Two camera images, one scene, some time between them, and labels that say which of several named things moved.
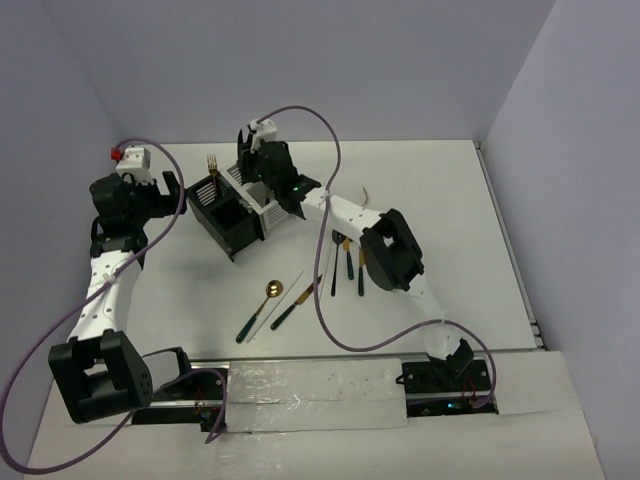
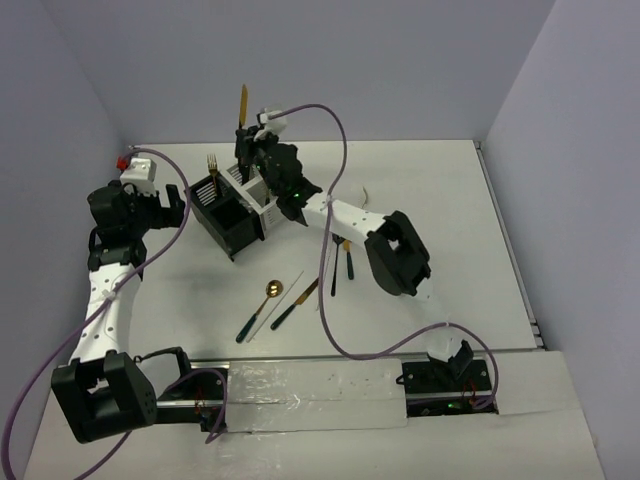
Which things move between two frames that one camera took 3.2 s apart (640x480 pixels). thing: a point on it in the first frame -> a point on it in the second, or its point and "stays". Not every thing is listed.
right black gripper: x=245 y=161 stays
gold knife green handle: x=346 y=246 stays
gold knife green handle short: x=361 y=277 -> x=243 y=107
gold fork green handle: x=213 y=169 stays
